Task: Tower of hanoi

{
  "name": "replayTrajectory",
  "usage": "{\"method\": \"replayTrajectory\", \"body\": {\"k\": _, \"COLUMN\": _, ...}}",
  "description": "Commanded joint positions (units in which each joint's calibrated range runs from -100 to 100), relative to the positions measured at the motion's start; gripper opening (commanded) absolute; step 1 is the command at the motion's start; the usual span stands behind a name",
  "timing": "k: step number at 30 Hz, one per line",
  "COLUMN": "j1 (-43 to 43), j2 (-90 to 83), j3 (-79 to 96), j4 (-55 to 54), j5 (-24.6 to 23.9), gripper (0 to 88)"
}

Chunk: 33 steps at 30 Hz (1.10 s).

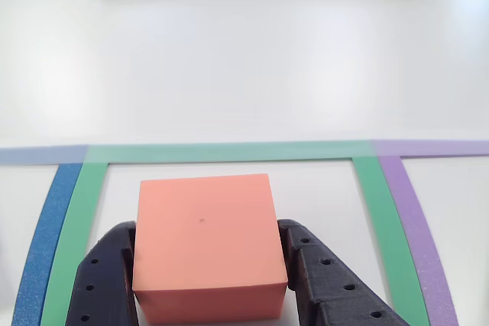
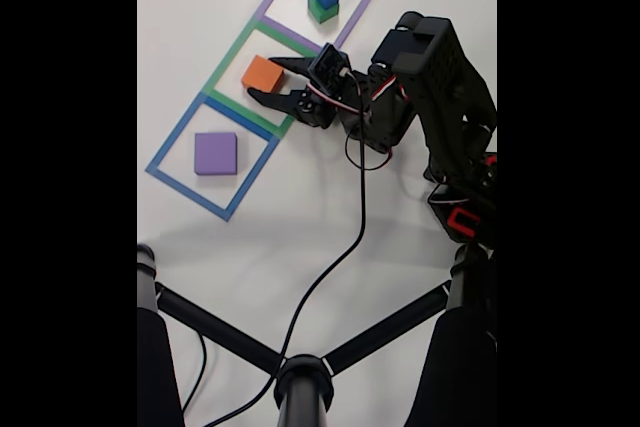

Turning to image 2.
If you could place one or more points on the orange foam block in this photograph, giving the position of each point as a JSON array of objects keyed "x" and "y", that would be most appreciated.
[{"x": 260, "y": 72}]

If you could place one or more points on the green foam cube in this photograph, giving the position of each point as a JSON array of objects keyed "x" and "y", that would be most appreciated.
[{"x": 322, "y": 14}]

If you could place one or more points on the green tape square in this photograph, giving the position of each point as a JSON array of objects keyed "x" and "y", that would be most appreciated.
[{"x": 232, "y": 57}]

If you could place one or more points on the purple foam block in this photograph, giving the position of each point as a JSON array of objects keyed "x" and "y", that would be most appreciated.
[{"x": 215, "y": 153}]

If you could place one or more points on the blue tape square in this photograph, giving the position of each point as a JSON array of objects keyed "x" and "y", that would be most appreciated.
[{"x": 167, "y": 147}]

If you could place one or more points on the red table clamp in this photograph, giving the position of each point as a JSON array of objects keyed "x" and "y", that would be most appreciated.
[{"x": 452, "y": 219}]

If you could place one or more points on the black tripod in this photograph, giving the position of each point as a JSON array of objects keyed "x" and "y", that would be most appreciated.
[{"x": 300, "y": 387}]

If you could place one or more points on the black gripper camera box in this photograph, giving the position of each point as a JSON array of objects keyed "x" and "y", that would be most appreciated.
[{"x": 327, "y": 67}]

